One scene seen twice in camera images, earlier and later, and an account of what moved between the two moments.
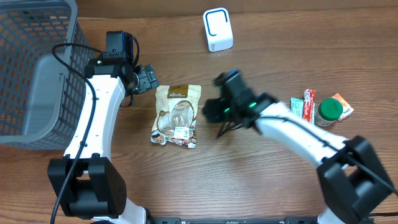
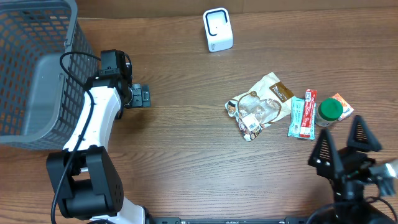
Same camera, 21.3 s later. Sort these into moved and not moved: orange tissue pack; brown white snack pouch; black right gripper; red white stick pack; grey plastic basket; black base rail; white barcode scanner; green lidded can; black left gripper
Moved: black left gripper; black right gripper; brown white snack pouch
Not moved: grey plastic basket; red white stick pack; orange tissue pack; black base rail; green lidded can; white barcode scanner
